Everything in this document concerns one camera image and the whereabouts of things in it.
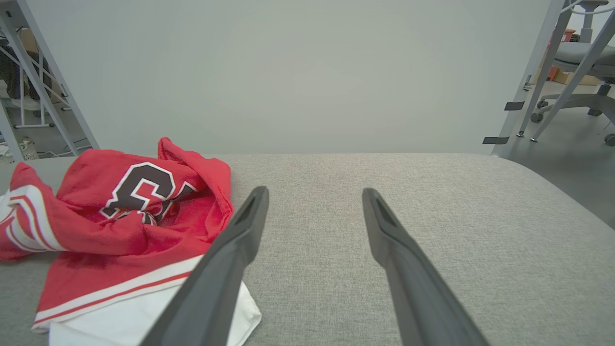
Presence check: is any white metal rack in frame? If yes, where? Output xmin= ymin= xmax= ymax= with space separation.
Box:
xmin=0 ymin=50 xmax=73 ymax=130

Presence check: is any red and white jersey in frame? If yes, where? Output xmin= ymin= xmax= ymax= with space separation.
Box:
xmin=0 ymin=137 xmax=263 ymax=346

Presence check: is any white partition board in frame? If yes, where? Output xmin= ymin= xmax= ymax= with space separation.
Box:
xmin=19 ymin=0 xmax=565 ymax=157

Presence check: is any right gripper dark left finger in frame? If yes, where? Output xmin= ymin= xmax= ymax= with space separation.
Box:
xmin=139 ymin=186 xmax=270 ymax=346

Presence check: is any grey office chair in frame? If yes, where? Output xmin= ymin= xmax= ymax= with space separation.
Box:
xmin=530 ymin=0 xmax=615 ymax=147

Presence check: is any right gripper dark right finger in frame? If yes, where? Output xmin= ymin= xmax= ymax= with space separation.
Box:
xmin=361 ymin=187 xmax=491 ymax=346

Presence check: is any red box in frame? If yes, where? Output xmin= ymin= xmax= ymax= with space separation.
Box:
xmin=547 ymin=29 xmax=576 ymax=80

